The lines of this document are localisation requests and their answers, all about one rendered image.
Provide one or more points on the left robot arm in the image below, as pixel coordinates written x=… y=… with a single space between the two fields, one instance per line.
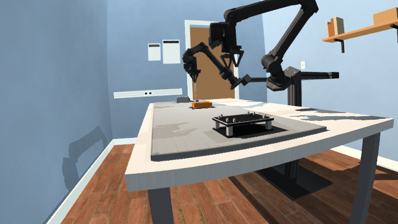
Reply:
x=271 y=63

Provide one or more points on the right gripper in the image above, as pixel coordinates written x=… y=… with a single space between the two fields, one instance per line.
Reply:
x=194 y=75

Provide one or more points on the orange tube rack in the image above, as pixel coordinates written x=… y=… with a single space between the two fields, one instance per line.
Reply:
x=202 y=104

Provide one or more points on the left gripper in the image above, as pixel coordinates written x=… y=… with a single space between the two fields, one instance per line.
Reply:
x=229 y=49

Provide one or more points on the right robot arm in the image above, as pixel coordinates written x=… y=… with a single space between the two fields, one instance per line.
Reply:
x=189 y=59

